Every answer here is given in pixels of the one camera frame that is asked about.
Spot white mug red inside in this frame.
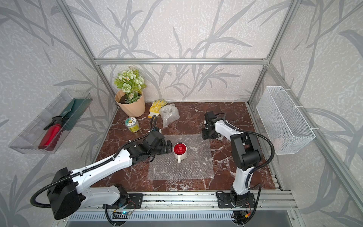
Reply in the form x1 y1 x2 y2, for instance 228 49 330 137
173 143 187 164

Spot clear bubble wrap sheet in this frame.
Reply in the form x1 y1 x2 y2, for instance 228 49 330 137
159 104 180 128
148 134 214 181

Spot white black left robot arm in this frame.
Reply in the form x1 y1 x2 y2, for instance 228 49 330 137
30 131 172 220

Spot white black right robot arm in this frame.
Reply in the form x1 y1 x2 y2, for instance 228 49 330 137
202 111 275 204

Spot small green labelled tin can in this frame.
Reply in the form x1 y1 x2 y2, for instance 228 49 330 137
124 117 140 133

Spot yellow white work glove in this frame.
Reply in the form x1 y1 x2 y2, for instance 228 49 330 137
148 99 168 118

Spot beige flower pot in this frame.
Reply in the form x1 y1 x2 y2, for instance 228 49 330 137
114 90 146 117

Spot green white artificial flowers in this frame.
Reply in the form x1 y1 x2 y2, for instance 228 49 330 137
114 67 147 104

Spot red black spray bottle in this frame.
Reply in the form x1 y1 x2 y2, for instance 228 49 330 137
38 116 64 151

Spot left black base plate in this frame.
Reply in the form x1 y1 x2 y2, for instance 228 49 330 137
103 193 143 210

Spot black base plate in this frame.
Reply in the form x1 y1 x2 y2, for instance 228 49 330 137
103 193 143 210
216 191 257 209

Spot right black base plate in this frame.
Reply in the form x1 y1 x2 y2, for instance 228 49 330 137
216 191 257 209

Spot white wire mesh basket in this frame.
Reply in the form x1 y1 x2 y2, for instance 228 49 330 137
256 86 316 155

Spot aluminium mounting rail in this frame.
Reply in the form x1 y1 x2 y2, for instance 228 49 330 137
78 187 298 211

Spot clear plastic wall tray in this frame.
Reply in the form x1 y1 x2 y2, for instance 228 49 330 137
9 89 93 155

